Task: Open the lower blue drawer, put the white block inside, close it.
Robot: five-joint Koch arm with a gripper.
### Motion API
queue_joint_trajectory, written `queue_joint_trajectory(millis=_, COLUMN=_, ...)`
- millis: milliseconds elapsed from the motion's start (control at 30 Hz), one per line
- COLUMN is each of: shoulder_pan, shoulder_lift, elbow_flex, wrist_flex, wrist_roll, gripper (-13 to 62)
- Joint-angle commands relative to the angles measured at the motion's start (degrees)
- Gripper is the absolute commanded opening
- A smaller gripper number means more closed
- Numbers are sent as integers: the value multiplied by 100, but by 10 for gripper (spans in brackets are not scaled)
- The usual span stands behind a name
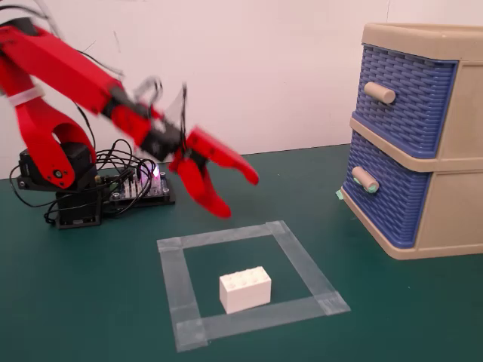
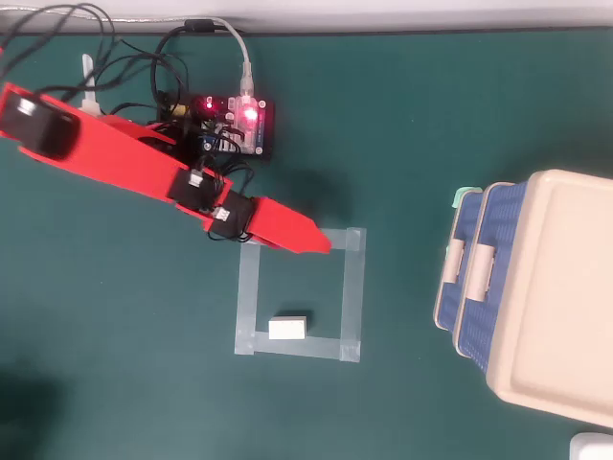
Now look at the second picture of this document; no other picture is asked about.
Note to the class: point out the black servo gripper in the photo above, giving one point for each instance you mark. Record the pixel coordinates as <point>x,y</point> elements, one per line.
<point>232,216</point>

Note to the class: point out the small white cube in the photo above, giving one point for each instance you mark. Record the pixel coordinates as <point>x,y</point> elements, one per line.
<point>287,329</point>

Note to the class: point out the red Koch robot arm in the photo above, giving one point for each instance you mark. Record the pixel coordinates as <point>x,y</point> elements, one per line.
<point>120,153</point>

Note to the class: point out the beige plastic drawer cabinet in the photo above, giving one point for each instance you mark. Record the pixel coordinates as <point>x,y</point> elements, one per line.
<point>565,287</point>

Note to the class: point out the clear tape strip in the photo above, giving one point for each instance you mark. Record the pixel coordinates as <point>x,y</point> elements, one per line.
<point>316,346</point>
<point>353,297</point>
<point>248,297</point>
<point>345,238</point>

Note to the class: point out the black controller circuit board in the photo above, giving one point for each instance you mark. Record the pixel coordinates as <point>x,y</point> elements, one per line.
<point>258,124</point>

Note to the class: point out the mint green plastic piece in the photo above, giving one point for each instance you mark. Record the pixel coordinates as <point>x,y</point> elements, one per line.
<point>460,196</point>

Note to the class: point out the white zip tie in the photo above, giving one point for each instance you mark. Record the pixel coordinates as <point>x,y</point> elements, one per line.
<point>88,86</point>

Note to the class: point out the white object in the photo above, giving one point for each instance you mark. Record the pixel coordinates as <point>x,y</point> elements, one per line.
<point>594,448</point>

